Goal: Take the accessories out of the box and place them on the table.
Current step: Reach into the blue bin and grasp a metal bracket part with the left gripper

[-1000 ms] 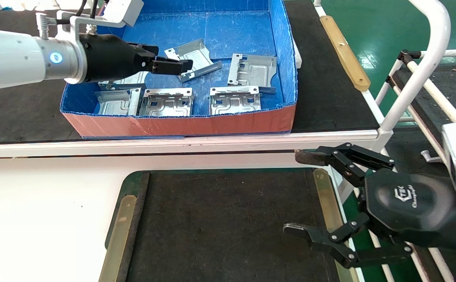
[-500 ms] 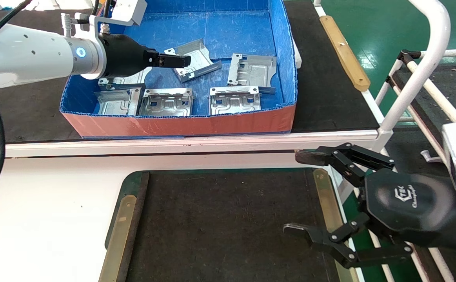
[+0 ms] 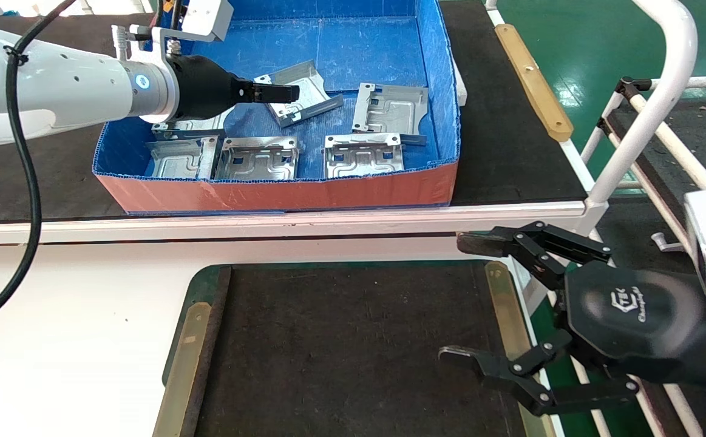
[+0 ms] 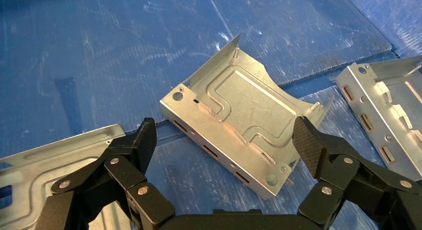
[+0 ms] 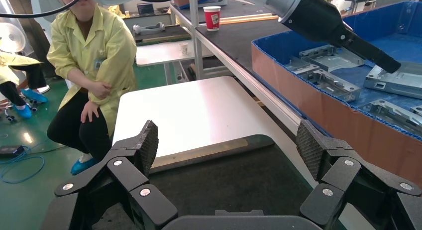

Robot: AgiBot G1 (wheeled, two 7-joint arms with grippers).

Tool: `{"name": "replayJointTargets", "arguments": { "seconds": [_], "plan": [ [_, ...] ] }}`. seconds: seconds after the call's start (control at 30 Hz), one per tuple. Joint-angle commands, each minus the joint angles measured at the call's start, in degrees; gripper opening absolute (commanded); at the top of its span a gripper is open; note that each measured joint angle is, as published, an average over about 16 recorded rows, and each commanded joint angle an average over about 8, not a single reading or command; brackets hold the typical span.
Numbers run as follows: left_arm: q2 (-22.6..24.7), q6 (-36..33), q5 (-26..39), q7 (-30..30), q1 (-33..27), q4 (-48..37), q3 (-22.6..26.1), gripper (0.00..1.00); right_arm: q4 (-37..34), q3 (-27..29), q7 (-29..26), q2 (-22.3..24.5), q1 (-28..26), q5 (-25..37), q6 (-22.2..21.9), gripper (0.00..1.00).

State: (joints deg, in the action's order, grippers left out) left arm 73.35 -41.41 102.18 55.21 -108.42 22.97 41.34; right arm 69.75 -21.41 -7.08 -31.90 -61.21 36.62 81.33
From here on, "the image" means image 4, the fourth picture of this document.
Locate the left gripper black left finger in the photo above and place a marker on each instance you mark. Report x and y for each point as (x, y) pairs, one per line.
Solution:
(125, 169)

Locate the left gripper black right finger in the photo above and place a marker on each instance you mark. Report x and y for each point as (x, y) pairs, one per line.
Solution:
(343, 175)

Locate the metal bracket with side walls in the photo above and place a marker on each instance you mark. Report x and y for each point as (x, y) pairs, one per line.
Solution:
(389, 103)
(250, 113)
(39, 169)

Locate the blue corrugated plastic box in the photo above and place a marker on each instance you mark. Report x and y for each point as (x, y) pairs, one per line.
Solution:
(99, 40)

